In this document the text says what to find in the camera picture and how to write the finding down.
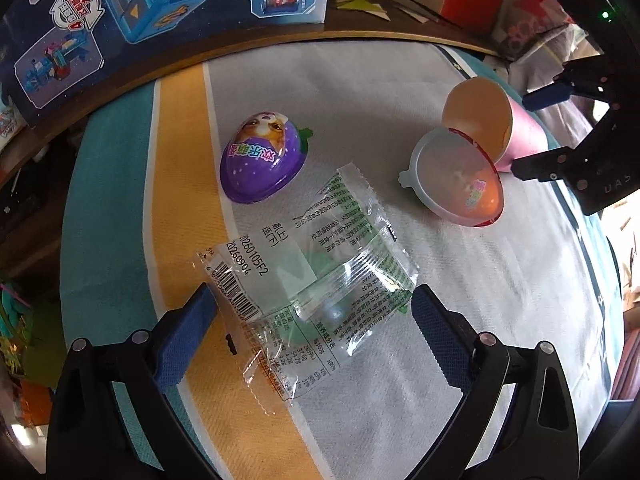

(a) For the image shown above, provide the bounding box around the purple fabric covered furniture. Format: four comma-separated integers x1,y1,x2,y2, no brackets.
508,25,608,148

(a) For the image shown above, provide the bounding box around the pink paper cup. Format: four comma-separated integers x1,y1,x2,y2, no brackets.
442,77,548,172

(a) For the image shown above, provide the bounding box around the orange clear egg capsule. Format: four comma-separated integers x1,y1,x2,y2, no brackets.
398,127,504,228

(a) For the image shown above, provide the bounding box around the clear plastic snack wrapper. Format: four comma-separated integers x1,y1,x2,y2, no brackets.
196,164,419,402

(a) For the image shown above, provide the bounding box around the purple toy egg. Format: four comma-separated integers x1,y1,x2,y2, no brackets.
219,112,314,204

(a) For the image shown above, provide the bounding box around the blue toy packaging box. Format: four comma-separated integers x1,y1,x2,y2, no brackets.
1,0,326,126

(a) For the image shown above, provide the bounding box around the black camera box green light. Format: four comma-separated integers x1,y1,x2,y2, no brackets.
556,0,639,64

